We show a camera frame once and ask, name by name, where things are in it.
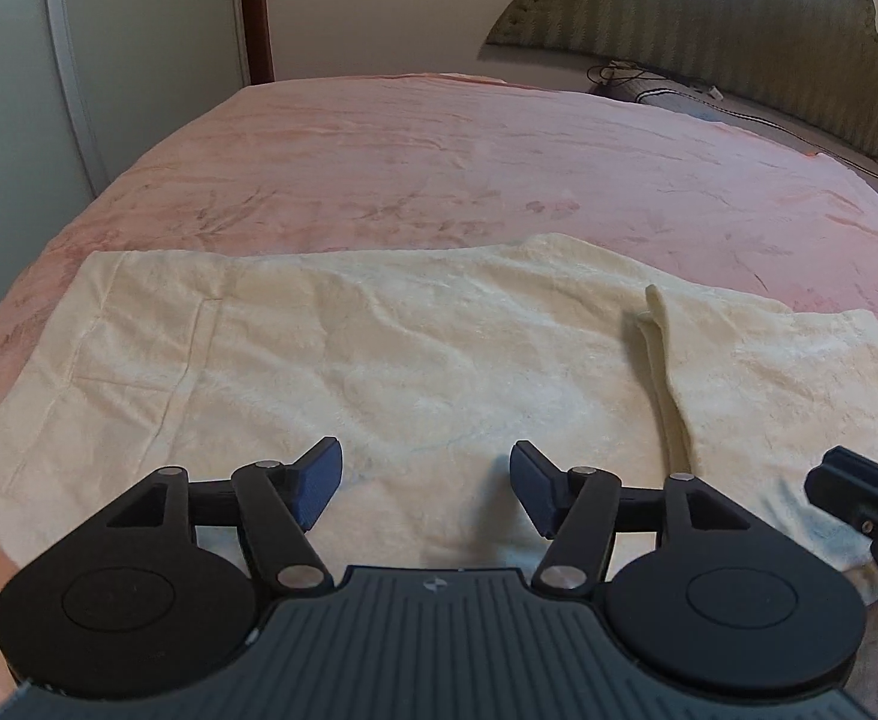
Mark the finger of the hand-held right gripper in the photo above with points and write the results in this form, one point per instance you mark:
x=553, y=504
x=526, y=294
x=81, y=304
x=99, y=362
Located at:
x=855, y=486

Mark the olive tufted headboard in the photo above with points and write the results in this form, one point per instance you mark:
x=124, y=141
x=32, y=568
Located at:
x=724, y=15

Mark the cream white blanket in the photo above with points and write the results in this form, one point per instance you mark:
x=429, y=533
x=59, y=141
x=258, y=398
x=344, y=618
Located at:
x=409, y=360

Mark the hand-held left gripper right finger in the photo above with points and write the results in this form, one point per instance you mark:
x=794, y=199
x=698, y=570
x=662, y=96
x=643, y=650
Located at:
x=535, y=481

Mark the grey sliding wardrobe door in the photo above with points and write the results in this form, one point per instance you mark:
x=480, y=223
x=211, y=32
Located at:
x=19, y=90

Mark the brown wooden door frame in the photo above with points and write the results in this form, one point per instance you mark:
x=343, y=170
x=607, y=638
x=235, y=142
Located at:
x=255, y=7

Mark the grey pillow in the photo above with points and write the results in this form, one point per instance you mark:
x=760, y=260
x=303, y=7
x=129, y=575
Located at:
x=746, y=114

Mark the pink plush blanket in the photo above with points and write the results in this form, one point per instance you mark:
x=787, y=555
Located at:
x=446, y=157

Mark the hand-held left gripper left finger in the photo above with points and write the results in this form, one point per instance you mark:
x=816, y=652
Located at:
x=319, y=481

